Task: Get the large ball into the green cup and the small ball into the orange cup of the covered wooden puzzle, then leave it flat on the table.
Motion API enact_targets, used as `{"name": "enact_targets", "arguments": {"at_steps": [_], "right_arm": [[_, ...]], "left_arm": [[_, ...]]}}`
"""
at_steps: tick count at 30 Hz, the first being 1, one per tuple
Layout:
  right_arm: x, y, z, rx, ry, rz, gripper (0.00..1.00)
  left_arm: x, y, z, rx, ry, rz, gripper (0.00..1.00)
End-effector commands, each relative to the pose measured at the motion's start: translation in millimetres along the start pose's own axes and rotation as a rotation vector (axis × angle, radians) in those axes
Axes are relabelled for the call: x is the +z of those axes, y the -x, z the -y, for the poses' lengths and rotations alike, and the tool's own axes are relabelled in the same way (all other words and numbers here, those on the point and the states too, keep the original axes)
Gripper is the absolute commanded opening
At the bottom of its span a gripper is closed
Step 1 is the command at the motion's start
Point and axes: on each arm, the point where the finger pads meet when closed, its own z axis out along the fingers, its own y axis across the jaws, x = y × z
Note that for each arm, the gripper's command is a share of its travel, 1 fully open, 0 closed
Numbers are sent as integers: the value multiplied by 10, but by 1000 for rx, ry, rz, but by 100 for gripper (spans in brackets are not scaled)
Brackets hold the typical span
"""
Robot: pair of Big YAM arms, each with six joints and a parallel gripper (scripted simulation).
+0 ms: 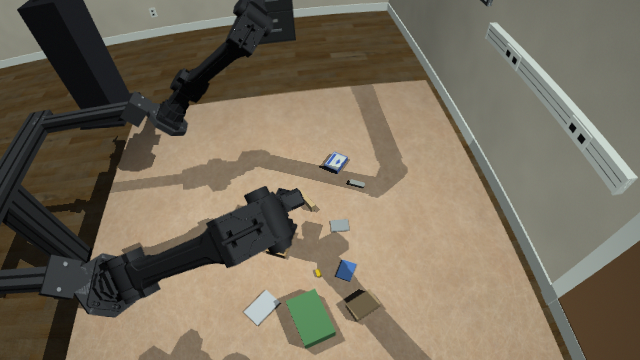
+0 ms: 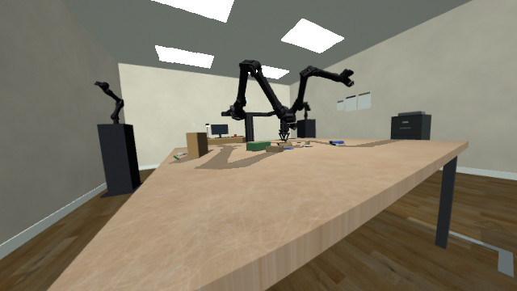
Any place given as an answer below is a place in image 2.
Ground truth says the green rectangular box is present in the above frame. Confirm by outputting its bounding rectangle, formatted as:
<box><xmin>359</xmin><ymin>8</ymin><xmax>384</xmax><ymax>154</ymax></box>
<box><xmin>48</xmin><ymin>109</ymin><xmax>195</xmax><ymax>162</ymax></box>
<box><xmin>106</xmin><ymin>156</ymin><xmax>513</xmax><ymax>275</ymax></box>
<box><xmin>246</xmin><ymin>141</ymin><xmax>271</xmax><ymax>151</ymax></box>

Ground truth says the brown wooden box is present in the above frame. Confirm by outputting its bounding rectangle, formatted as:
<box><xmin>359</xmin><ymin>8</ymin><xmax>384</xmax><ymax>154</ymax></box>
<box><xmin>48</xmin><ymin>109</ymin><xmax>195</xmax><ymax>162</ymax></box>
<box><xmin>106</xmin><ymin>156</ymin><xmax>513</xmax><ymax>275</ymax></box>
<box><xmin>186</xmin><ymin>133</ymin><xmax>208</xmax><ymax>158</ymax></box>

